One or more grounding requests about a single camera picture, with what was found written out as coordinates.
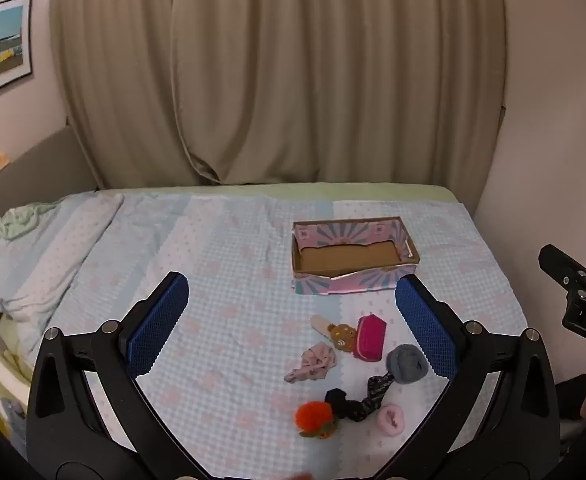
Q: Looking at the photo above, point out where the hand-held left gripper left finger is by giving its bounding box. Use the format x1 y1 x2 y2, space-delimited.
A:
26 271 209 480

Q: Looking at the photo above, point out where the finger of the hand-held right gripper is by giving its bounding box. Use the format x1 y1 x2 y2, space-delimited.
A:
538 244 586 288

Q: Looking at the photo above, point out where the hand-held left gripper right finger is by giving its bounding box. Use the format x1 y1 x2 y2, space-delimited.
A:
373 274 560 480

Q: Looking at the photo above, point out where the grey sock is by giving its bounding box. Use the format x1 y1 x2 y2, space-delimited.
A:
386 344 430 386

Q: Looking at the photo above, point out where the pink patterned cardboard box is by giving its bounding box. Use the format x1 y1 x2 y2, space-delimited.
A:
291 216 420 296

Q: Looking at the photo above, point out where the black scrunchie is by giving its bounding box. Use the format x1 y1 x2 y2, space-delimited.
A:
324 388 357 420

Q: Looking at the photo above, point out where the magenta plush pouch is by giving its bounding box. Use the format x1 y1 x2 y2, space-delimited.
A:
353 312 388 362

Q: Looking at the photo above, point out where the black patterned cloth band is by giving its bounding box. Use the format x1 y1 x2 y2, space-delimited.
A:
348 375 395 422

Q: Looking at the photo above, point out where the brown bear plush stick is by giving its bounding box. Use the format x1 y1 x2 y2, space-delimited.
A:
310 314 357 352

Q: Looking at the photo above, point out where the dark clothing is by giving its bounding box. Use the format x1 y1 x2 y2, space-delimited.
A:
554 372 586 422

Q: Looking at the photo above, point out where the light blue checked blanket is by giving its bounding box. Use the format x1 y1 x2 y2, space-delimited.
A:
0 191 528 480

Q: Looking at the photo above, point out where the pink rolled sock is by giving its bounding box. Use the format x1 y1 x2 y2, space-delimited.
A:
375 404 407 437

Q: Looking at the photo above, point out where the pink patterned scrunchie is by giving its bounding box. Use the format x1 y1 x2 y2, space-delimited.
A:
284 341 340 385

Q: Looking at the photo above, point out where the orange pompom plush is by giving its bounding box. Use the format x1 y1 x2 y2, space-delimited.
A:
294 401 340 441

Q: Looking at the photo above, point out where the pale yellow pillow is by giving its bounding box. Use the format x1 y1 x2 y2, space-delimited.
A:
0 312 36 378

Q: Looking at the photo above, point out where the printed cushion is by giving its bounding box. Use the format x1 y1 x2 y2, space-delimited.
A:
0 349 30 443

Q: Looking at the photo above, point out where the green bed sheet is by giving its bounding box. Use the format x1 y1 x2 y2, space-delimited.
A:
96 181 466 207

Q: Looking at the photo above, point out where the pale green pillow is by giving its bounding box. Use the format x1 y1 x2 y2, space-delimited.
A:
0 200 68 257

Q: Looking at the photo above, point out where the grey headboard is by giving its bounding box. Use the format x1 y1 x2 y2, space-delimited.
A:
0 125 105 223

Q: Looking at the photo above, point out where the beige curtain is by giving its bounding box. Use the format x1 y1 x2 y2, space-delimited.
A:
48 0 506 192

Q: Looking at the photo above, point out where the framed wall poster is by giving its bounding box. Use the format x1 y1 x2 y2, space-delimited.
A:
0 0 34 106

